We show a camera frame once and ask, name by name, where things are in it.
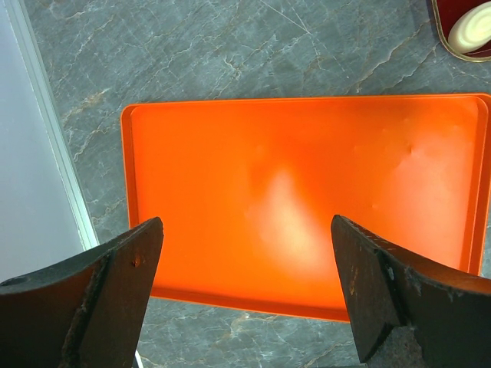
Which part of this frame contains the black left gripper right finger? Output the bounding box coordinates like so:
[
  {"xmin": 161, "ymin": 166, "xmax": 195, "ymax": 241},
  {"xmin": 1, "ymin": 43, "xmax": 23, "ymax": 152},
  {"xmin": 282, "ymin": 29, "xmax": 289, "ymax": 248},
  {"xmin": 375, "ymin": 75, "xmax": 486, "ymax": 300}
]
[{"xmin": 331, "ymin": 215, "xmax": 490, "ymax": 367}]

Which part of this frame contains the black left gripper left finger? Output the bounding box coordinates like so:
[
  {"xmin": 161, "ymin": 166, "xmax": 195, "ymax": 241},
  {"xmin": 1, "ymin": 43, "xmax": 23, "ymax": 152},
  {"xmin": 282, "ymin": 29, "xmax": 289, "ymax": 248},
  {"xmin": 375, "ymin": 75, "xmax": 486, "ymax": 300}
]
[{"xmin": 1, "ymin": 217, "xmax": 163, "ymax": 367}]

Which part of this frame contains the orange box lid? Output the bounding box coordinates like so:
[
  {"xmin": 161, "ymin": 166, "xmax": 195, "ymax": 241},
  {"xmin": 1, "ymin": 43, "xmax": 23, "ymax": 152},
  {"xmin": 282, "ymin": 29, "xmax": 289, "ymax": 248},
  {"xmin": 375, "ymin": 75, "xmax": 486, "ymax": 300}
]
[{"xmin": 120, "ymin": 93, "xmax": 490, "ymax": 321}]

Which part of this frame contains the dark red lacquer tray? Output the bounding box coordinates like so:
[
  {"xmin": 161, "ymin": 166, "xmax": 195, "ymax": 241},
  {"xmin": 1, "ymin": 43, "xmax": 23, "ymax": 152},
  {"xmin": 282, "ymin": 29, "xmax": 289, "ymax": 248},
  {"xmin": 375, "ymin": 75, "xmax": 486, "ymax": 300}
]
[{"xmin": 430, "ymin": 0, "xmax": 490, "ymax": 63}]

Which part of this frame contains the white round chocolate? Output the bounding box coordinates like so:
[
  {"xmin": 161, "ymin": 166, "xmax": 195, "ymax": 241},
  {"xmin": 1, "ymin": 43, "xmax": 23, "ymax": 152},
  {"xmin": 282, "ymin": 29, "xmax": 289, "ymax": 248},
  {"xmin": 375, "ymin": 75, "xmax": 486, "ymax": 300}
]
[{"xmin": 448, "ymin": 2, "xmax": 490, "ymax": 54}]

